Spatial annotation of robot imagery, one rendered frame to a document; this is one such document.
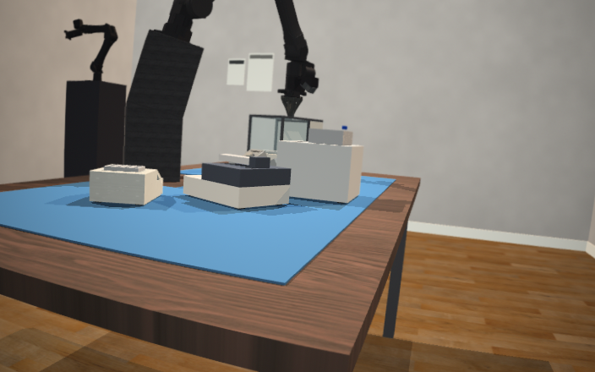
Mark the blue flat mat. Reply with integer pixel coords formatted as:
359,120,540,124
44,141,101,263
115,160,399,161
0,176,395,286

